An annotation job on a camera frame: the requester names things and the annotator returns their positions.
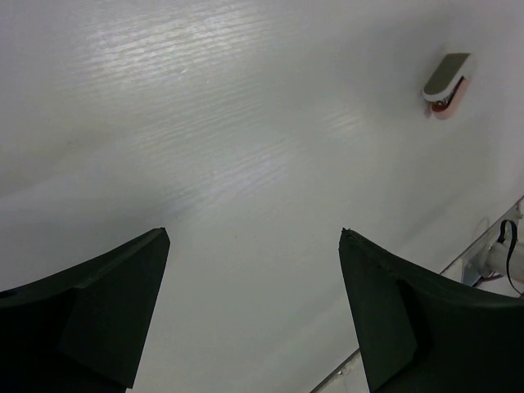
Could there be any pink mini stapler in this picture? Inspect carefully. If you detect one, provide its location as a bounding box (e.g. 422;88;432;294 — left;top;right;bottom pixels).
421;52;476;120

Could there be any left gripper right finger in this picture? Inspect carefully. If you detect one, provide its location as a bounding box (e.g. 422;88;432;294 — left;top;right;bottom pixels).
339;229;523;392

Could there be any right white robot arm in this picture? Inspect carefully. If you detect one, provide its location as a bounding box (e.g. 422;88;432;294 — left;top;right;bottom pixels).
461;219;523;298

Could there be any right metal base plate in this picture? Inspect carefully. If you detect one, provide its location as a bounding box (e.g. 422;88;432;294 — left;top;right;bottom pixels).
462;253;482;287

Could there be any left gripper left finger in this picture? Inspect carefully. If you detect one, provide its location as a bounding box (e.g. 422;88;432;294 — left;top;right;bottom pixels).
1;228;170;392

